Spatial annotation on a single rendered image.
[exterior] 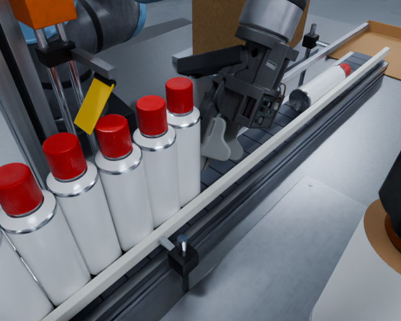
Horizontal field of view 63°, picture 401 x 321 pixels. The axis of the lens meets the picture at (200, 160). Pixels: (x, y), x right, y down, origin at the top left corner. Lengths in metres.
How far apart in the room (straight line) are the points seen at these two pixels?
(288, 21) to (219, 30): 0.52
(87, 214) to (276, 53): 0.30
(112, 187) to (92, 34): 0.38
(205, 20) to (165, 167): 0.64
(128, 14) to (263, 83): 0.38
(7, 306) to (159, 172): 0.20
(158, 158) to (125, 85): 0.58
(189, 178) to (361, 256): 0.26
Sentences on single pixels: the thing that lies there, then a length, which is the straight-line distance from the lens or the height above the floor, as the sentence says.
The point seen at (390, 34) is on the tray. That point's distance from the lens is 1.39.
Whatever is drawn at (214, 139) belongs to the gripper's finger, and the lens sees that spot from 0.47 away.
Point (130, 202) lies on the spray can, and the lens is 0.39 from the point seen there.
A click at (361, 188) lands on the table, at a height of 0.83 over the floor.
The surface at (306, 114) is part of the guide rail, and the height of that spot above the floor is 0.91.
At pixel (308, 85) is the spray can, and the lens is 0.74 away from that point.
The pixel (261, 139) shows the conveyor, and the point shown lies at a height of 0.88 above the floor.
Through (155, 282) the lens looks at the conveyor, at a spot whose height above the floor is 0.84.
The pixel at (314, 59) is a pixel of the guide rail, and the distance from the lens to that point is 0.79.
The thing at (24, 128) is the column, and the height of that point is 1.04.
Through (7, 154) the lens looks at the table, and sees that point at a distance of 0.79.
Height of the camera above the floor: 1.28
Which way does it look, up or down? 42 degrees down
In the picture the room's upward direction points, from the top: straight up
